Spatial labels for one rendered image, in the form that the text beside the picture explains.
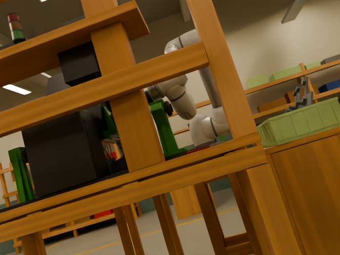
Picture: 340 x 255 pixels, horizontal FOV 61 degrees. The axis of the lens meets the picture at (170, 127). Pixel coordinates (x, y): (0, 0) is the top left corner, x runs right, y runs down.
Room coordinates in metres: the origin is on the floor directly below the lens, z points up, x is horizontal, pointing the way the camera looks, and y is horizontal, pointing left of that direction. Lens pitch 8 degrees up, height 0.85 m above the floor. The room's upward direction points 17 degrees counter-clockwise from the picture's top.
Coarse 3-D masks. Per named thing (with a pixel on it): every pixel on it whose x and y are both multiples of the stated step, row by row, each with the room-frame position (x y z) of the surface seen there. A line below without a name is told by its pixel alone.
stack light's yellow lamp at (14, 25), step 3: (12, 21) 1.19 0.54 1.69; (15, 21) 1.20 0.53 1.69; (9, 24) 1.20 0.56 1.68; (12, 24) 1.19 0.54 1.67; (15, 24) 1.19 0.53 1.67; (18, 24) 1.20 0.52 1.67; (12, 27) 1.19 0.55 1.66; (15, 27) 1.19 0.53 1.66; (18, 27) 1.20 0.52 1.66; (21, 27) 1.22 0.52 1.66; (12, 30) 1.19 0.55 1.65; (21, 30) 1.21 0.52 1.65
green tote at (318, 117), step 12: (300, 108) 1.70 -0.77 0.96; (312, 108) 1.70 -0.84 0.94; (324, 108) 1.69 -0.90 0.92; (336, 108) 1.68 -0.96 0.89; (276, 120) 1.72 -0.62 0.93; (288, 120) 1.72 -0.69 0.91; (300, 120) 1.71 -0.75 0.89; (312, 120) 1.70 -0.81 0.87; (324, 120) 1.69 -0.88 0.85; (336, 120) 1.68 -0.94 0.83; (264, 132) 2.02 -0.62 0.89; (276, 132) 1.73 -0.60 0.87; (288, 132) 1.72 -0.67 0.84; (300, 132) 1.71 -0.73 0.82; (312, 132) 1.70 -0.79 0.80; (264, 144) 2.18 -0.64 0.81; (276, 144) 1.76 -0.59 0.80
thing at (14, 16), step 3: (9, 15) 1.19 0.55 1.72; (12, 15) 1.19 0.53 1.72; (15, 15) 1.20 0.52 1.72; (18, 15) 1.22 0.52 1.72; (9, 18) 1.19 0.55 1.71; (12, 18) 1.19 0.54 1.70; (15, 18) 1.20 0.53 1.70; (18, 18) 1.21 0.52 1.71; (9, 21) 1.20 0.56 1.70; (18, 21) 1.21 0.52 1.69
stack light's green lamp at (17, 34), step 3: (15, 30) 1.19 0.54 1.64; (18, 30) 1.20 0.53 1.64; (12, 33) 1.20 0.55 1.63; (15, 33) 1.19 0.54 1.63; (18, 33) 1.20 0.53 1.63; (21, 33) 1.21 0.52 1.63; (12, 36) 1.20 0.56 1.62; (15, 36) 1.19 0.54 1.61; (18, 36) 1.20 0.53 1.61; (21, 36) 1.20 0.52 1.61; (15, 39) 1.19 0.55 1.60; (18, 39) 1.20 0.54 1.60; (21, 39) 1.21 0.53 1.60; (24, 39) 1.22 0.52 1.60; (15, 42) 1.22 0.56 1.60
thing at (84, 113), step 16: (80, 112) 1.28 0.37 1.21; (32, 128) 1.30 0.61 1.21; (48, 128) 1.29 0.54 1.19; (64, 128) 1.28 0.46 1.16; (80, 128) 1.27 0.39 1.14; (96, 128) 1.42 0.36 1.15; (32, 144) 1.30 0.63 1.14; (48, 144) 1.29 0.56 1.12; (64, 144) 1.28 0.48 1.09; (80, 144) 1.27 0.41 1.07; (96, 144) 1.36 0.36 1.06; (32, 160) 1.30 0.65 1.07; (48, 160) 1.29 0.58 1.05; (64, 160) 1.28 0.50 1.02; (80, 160) 1.28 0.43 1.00; (96, 160) 1.31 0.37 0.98; (32, 176) 1.30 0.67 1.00; (48, 176) 1.29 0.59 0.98; (64, 176) 1.29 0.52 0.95; (80, 176) 1.28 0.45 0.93; (96, 176) 1.27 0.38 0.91; (48, 192) 1.30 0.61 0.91
